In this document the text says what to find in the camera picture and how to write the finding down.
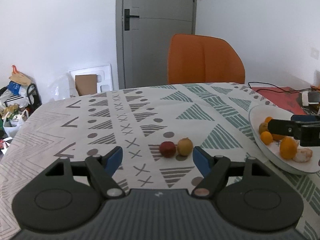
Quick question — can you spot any large orange tangerine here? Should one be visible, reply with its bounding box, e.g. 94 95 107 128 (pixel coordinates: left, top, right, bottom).
272 134 285 141

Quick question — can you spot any peeled pomelo segment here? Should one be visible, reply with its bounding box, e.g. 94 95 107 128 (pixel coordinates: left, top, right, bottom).
292 148 313 163

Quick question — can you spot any small orange kumquat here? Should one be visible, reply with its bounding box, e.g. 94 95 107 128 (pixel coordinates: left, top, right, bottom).
260 131 273 145

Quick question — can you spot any yellow-brown round fruit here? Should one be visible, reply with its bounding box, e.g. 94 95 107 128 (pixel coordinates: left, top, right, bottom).
177 138 193 156

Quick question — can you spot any small red fruit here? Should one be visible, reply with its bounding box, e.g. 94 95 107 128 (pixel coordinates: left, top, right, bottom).
159 141 176 158

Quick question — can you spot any orange tangerine on plate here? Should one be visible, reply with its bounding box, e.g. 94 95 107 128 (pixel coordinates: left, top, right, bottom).
279 137 298 160

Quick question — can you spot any white power adapter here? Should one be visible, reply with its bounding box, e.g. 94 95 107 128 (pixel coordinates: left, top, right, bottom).
302 91 320 106

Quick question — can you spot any red orange mat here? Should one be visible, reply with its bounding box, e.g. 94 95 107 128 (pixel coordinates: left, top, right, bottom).
252 87 308 115

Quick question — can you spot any small yellow kumquat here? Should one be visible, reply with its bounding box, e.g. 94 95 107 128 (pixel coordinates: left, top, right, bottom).
265 116 273 124

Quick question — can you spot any greenish brown fruit on plate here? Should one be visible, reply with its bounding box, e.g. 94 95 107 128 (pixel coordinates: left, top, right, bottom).
258 122 268 134

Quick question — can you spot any white round plate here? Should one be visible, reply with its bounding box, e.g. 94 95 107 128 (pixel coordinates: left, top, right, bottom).
248 105 319 175

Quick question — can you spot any patterned white tablecloth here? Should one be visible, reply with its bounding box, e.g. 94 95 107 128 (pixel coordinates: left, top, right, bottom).
0 81 320 240

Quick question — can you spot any white foam board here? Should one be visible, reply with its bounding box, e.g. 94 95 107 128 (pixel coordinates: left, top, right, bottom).
69 64 113 93

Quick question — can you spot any brown cardboard box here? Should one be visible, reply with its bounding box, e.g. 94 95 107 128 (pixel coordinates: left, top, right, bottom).
75 74 97 96

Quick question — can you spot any pile of bags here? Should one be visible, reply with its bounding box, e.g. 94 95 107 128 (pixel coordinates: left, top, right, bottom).
0 64 42 138

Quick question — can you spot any orange chair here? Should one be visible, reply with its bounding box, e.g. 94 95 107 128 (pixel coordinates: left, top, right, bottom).
167 34 245 85

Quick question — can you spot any grey door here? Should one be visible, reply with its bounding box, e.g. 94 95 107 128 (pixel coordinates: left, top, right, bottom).
116 0 196 89

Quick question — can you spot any black cable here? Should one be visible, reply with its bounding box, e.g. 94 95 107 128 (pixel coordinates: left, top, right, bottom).
247 80 313 94

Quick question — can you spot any wall socket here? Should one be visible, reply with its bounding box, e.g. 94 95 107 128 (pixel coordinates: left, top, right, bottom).
310 47 319 60

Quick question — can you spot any black door handle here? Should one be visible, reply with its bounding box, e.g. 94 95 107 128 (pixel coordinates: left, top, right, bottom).
124 9 140 31

